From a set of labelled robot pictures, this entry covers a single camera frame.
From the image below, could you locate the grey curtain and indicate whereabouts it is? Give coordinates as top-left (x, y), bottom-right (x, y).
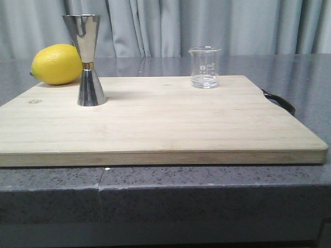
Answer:
top-left (1, 1), bottom-right (330, 59)

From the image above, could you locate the yellow lemon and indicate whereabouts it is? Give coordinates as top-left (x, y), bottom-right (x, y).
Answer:
top-left (31, 44), bottom-right (82, 85)

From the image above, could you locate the wooden cutting board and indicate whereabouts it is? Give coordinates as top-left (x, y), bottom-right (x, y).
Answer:
top-left (1, 75), bottom-right (328, 166)

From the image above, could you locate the small glass beaker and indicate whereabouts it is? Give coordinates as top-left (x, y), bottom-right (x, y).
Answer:
top-left (188, 46), bottom-right (221, 89)

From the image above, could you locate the black cutting board handle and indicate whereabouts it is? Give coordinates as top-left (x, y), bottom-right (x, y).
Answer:
top-left (261, 89), bottom-right (295, 116)

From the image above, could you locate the steel double jigger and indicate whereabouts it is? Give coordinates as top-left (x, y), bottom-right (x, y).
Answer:
top-left (63, 14), bottom-right (107, 106)

